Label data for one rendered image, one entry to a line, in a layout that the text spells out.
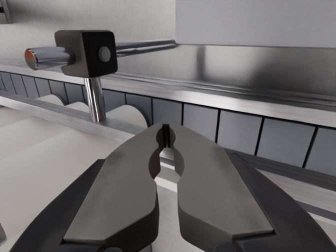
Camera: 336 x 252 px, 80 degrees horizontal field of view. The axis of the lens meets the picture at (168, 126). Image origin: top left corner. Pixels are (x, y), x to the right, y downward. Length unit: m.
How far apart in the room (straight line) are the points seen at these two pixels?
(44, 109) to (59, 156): 0.06
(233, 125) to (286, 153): 0.05
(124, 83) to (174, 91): 0.07
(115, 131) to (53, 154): 0.05
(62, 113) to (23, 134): 0.07
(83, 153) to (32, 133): 0.09
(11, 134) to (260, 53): 0.26
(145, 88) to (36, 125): 0.13
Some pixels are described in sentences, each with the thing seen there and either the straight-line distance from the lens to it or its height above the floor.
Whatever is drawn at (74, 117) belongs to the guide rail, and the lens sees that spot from 0.19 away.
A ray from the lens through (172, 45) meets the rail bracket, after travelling 0.25.
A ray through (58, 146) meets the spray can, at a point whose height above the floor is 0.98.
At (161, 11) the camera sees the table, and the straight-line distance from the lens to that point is 0.27.
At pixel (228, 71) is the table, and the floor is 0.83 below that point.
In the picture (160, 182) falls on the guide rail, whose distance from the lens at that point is 0.23.
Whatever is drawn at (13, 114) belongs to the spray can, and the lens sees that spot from 0.32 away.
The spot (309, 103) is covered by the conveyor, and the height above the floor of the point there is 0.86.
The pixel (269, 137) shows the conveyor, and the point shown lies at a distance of 0.20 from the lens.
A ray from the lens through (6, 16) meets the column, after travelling 0.52.
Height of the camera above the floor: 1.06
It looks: 52 degrees down
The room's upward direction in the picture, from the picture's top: 127 degrees counter-clockwise
